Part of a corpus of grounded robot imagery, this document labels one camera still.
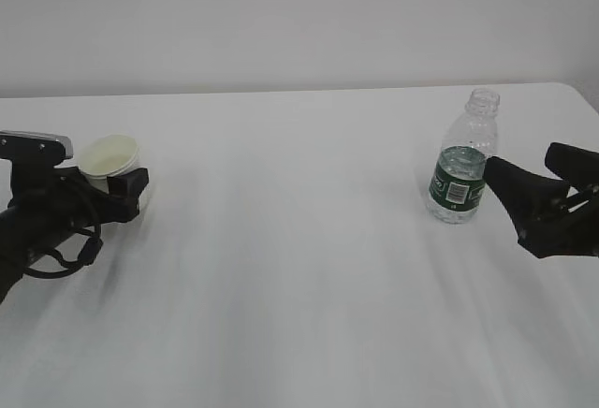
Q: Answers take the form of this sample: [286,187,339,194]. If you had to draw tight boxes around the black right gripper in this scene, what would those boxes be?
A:
[484,142,599,259]

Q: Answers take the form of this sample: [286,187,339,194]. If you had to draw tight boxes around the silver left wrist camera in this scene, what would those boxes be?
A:
[1,130,74,167]

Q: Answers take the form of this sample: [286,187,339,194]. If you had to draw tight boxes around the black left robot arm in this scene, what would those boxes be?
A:
[1,164,150,299]

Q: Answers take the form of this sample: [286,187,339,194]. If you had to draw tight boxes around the white paper cup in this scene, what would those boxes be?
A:
[76,134,143,197]

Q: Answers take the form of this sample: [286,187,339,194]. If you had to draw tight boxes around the clear water bottle green label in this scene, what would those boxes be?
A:
[428,88,500,225]

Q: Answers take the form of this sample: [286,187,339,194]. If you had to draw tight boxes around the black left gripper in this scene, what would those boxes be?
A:
[8,162,149,240]

